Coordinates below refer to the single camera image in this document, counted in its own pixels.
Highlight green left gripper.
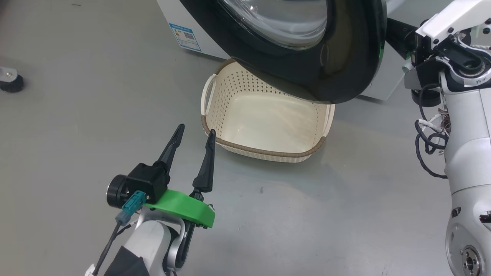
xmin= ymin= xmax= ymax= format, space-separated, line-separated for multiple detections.
xmin=144 ymin=123 xmax=216 ymax=229

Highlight black washer door with glass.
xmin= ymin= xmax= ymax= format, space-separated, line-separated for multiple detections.
xmin=178 ymin=0 xmax=388 ymax=105

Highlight cream perforated laundry basket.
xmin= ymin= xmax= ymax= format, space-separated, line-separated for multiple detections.
xmin=201 ymin=59 xmax=335 ymax=163

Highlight white front-load washing machine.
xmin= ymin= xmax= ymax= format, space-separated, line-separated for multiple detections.
xmin=157 ymin=0 xmax=407 ymax=102

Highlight blue energy label sticker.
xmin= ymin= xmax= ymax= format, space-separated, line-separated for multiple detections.
xmin=169 ymin=23 xmax=202 ymax=52

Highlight teal-plug left camera cable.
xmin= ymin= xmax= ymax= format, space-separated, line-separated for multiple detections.
xmin=91 ymin=191 xmax=148 ymax=276

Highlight black caster with metal bracket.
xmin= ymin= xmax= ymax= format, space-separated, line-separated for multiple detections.
xmin=0 ymin=67 xmax=24 ymax=93

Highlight black cable bundle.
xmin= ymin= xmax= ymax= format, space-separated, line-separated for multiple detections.
xmin=414 ymin=84 xmax=450 ymax=179

